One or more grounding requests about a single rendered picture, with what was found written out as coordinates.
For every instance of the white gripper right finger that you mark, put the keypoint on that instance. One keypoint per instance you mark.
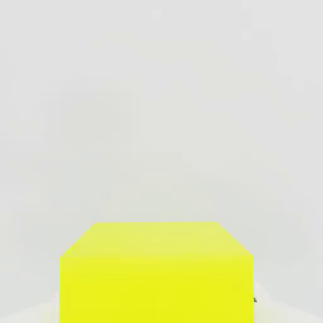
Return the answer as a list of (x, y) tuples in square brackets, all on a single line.
[(265, 311)]

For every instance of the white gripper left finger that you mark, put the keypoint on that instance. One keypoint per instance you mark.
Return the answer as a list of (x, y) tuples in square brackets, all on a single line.
[(46, 313)]

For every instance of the small yellow cube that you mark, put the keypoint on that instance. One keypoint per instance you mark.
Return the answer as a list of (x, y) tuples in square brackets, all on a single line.
[(156, 277)]

